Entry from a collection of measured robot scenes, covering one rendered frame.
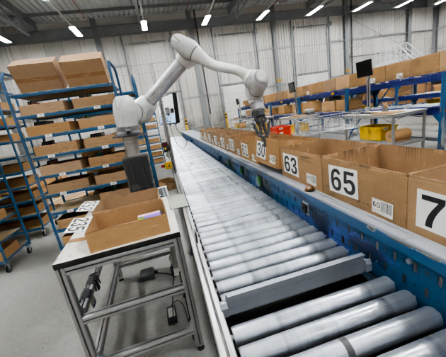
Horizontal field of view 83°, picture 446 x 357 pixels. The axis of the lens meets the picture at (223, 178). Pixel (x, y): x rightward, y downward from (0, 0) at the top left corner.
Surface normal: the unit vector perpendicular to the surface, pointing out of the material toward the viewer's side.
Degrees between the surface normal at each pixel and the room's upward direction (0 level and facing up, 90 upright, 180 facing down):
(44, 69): 118
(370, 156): 90
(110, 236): 91
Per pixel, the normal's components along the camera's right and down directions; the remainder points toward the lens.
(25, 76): 0.28, 0.64
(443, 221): -0.96, 0.20
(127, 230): 0.31, 0.21
